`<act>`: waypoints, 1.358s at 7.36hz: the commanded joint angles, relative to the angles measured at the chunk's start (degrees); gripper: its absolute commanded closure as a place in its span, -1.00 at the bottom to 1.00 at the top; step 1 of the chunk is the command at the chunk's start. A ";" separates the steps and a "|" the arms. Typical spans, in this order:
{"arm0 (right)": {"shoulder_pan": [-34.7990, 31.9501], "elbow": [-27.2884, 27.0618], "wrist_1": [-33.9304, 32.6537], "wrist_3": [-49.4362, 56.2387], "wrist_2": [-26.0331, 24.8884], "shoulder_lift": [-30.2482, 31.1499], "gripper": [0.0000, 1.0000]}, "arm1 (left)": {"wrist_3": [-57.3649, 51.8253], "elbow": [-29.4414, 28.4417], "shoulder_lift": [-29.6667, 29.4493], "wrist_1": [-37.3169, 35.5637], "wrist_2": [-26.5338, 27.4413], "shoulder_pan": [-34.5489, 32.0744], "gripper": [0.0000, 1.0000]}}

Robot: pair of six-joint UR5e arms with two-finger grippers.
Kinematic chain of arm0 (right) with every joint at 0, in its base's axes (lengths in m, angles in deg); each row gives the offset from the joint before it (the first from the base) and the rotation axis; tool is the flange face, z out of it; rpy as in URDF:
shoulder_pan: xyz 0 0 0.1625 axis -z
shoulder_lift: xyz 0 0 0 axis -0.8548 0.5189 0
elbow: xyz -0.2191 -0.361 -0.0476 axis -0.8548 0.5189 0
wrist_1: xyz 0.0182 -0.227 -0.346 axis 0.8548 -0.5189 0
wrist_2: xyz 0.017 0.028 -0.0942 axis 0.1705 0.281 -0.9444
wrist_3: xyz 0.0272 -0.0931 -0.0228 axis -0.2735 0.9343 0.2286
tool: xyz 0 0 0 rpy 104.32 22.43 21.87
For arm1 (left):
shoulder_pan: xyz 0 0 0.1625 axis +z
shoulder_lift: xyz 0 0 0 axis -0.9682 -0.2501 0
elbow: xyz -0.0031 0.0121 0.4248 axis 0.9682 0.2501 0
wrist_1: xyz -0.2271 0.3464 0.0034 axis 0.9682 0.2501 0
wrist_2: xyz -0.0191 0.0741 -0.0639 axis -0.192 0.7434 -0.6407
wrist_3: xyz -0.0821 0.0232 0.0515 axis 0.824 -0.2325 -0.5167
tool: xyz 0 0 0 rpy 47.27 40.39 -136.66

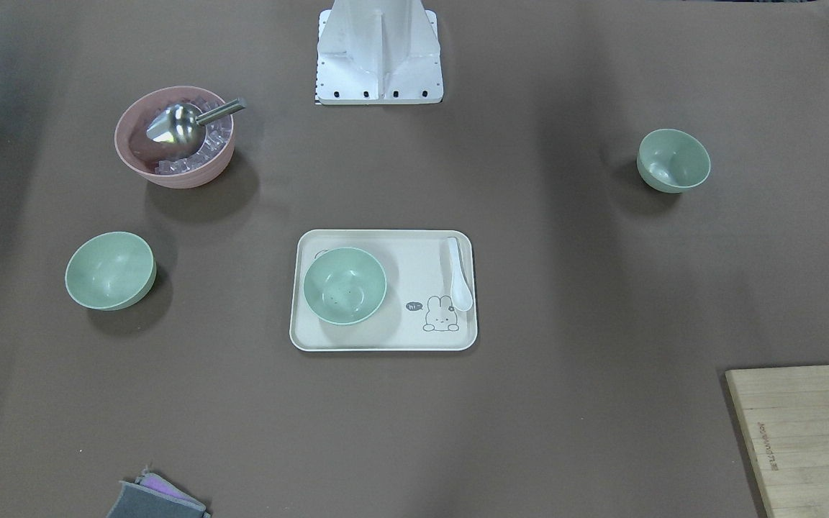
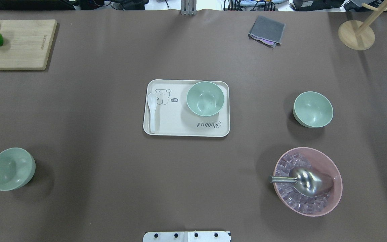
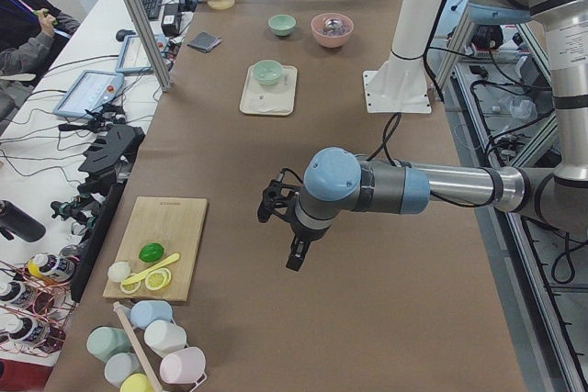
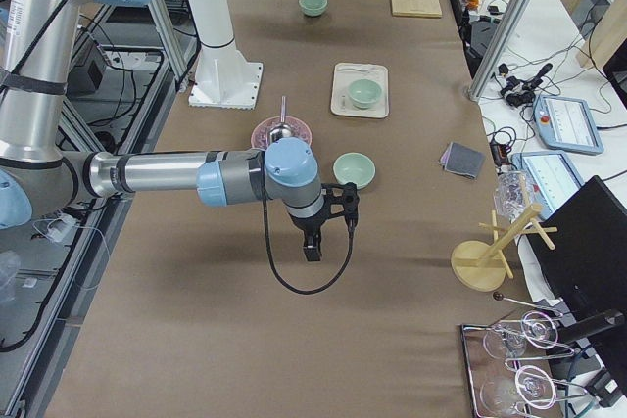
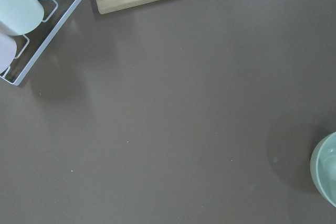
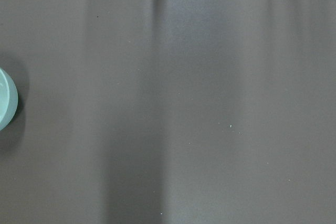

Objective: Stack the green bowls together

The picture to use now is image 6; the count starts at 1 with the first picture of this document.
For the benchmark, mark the green bowl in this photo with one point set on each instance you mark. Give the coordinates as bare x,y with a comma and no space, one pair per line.
9,99

